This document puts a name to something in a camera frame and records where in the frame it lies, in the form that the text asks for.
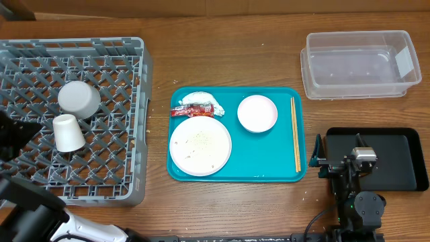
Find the small pink bowl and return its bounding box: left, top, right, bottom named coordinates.
left=237, top=95, right=278, bottom=133

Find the black plastic tray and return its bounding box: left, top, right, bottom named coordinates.
left=325, top=127, right=429, bottom=192

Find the red sauce packet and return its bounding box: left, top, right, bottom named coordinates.
left=170, top=104, right=214, bottom=118

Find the wooden chopstick right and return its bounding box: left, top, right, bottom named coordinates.
left=291, top=97, right=301, bottom=173

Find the clear plastic bin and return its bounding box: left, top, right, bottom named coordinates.
left=300, top=30, right=422, bottom=100

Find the teal serving tray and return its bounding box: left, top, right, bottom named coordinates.
left=167, top=86, right=307, bottom=183

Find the white paper cup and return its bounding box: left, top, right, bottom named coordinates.
left=52, top=114, right=85, bottom=153

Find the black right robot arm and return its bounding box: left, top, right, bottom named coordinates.
left=303, top=134, right=386, bottom=241

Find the wooden chopstick left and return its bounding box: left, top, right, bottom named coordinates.
left=290, top=97, right=301, bottom=173

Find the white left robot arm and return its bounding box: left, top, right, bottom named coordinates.
left=1, top=173, right=149, bottom=242

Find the crumpled white napkin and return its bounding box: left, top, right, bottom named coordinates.
left=179, top=91, right=225, bottom=117

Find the grey dishwasher rack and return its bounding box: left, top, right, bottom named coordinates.
left=1, top=37, right=153, bottom=206

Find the grey plastic bowl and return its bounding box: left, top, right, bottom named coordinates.
left=58, top=81, right=101, bottom=119

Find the large white plate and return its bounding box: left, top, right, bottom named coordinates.
left=169, top=116, right=232, bottom=177

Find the wooden chopstick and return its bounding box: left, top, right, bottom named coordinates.
left=290, top=97, right=301, bottom=173
left=291, top=97, right=301, bottom=173

